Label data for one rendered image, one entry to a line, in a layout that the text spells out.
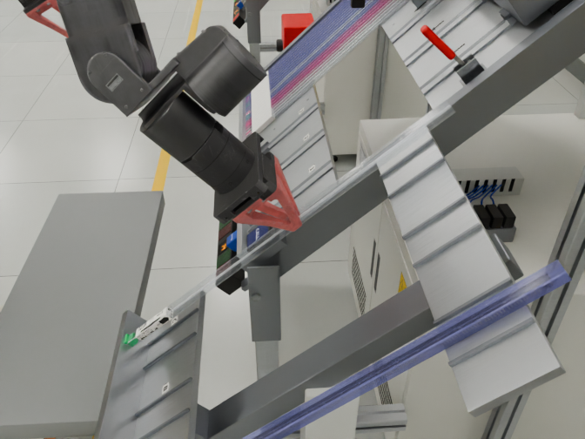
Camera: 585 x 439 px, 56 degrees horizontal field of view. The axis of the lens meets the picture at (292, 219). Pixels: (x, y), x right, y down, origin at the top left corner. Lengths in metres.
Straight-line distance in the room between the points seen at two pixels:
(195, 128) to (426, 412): 0.91
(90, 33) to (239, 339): 1.33
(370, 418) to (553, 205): 0.61
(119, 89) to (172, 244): 1.61
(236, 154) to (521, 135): 1.13
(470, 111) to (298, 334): 1.11
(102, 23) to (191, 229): 1.68
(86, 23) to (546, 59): 0.56
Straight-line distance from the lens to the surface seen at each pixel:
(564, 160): 1.51
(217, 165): 0.55
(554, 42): 0.80
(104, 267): 1.13
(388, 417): 1.21
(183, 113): 0.54
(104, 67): 0.53
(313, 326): 1.77
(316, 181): 0.91
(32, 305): 1.11
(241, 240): 0.93
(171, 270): 2.00
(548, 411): 1.40
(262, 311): 0.90
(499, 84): 0.79
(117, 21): 0.53
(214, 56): 0.53
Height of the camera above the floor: 1.32
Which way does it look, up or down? 37 degrees down
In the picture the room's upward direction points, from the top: straight up
